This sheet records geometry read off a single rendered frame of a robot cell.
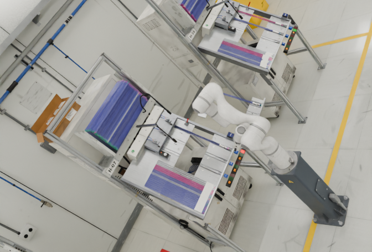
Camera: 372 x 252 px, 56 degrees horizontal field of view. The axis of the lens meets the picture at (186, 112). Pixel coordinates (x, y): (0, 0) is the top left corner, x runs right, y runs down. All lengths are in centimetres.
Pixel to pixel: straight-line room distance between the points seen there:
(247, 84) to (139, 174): 145
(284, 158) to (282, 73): 176
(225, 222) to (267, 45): 171
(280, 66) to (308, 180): 174
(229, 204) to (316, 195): 93
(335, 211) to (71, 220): 278
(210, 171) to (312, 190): 77
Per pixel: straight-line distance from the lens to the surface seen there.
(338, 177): 318
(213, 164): 282
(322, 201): 277
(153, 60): 485
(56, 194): 419
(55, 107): 310
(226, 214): 332
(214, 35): 351
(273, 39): 355
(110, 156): 278
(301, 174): 253
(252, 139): 221
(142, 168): 284
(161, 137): 286
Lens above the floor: 248
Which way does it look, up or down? 28 degrees down
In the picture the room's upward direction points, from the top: 47 degrees counter-clockwise
